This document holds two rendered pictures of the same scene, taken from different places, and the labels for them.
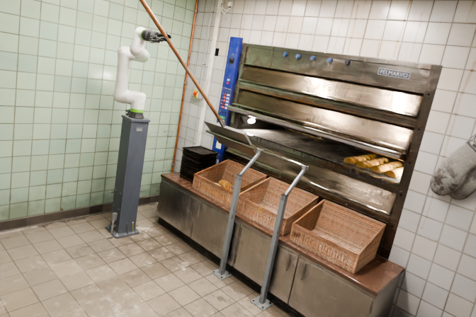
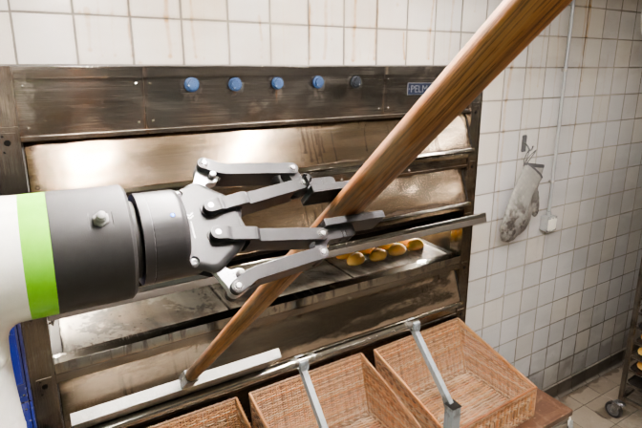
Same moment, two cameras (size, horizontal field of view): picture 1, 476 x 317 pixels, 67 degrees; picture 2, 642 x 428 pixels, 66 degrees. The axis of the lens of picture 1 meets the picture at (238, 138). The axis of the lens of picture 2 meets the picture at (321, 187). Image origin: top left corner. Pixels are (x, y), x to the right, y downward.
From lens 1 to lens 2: 285 cm
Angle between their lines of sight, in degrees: 70
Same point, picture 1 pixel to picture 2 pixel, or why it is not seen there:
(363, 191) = (418, 294)
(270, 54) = (132, 93)
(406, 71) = not seen: hidden behind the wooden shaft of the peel
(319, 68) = (295, 104)
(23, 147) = not seen: outside the picture
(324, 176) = (355, 312)
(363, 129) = (405, 198)
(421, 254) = (491, 322)
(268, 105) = not seen: hidden behind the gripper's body
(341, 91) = (356, 143)
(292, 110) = (258, 222)
